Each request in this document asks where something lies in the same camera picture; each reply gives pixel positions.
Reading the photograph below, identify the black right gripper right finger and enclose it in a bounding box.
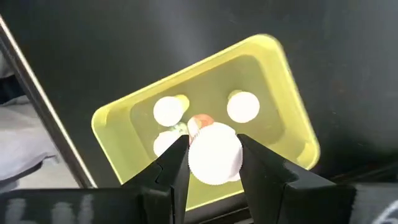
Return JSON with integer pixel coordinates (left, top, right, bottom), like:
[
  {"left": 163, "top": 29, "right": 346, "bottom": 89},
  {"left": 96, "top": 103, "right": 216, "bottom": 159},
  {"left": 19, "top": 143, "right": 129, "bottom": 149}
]
[{"left": 237, "top": 134, "right": 357, "bottom": 224}]

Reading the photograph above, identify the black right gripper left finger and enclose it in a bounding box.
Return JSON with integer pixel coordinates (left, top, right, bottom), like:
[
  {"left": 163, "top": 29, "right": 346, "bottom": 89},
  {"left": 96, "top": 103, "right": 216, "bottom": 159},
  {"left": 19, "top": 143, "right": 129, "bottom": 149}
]
[{"left": 123, "top": 134, "right": 191, "bottom": 224}]

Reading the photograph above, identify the yellow plastic bin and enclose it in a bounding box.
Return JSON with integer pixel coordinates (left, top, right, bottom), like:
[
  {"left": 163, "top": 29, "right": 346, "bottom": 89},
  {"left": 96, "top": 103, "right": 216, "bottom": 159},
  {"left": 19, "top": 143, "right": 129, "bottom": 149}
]
[{"left": 91, "top": 33, "right": 321, "bottom": 212}]

